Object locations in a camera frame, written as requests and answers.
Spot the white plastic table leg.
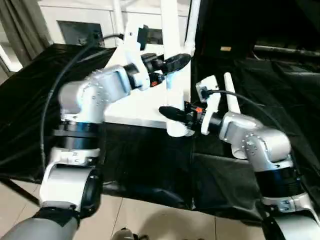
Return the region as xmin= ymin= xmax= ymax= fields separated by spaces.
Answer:
xmin=223 ymin=72 xmax=242 ymax=116
xmin=161 ymin=0 xmax=195 ymax=138
xmin=113 ymin=0 xmax=125 ymax=36
xmin=183 ymin=0 xmax=201 ymax=55

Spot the white plastic table top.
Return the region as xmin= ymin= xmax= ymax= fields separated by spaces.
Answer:
xmin=103 ymin=42 xmax=195 ymax=128

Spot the black plastic mat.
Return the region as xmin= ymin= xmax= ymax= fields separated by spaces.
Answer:
xmin=0 ymin=43 xmax=320 ymax=221

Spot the white sideboard cabinet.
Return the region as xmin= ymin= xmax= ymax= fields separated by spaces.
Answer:
xmin=38 ymin=0 xmax=191 ymax=47

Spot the dark left robot foot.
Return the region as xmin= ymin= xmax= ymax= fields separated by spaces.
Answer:
xmin=112 ymin=226 xmax=148 ymax=240

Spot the grey curtain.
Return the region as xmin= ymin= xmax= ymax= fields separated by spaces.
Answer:
xmin=0 ymin=0 xmax=52 ymax=73

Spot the black stand leg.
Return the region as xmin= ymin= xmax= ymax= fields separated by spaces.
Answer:
xmin=0 ymin=174 xmax=41 ymax=206

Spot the dark metal rail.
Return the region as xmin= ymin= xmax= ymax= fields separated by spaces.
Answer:
xmin=253 ymin=44 xmax=320 ymax=56

